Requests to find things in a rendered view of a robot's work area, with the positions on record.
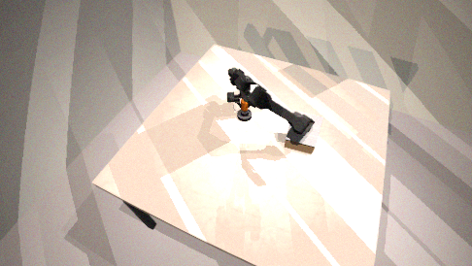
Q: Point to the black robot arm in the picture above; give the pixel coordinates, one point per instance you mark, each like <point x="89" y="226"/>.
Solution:
<point x="261" y="99"/>

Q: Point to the orange knob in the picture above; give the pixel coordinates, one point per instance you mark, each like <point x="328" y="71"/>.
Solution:
<point x="244" y="105"/>

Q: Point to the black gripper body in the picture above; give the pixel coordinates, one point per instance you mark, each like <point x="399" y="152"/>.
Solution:
<point x="231" y="97"/>

